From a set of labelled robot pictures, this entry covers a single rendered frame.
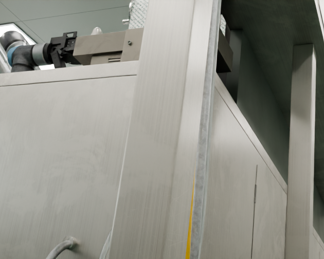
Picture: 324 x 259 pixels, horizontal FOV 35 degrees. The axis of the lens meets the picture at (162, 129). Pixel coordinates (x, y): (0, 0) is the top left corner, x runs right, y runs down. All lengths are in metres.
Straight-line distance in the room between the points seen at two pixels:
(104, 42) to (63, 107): 0.23
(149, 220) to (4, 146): 0.89
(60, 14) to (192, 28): 4.25
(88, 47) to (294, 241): 0.74
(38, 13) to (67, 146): 3.70
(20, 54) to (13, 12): 3.20
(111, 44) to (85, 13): 3.32
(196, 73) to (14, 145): 0.82
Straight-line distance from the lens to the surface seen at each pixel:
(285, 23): 1.51
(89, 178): 1.18
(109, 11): 4.62
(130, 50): 1.33
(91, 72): 1.30
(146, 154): 0.53
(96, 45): 1.42
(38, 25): 5.08
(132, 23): 1.67
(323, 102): 1.95
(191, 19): 0.59
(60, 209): 1.20
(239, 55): 1.49
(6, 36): 2.35
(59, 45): 1.75
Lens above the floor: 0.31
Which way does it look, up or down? 21 degrees up
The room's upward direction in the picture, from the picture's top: 8 degrees clockwise
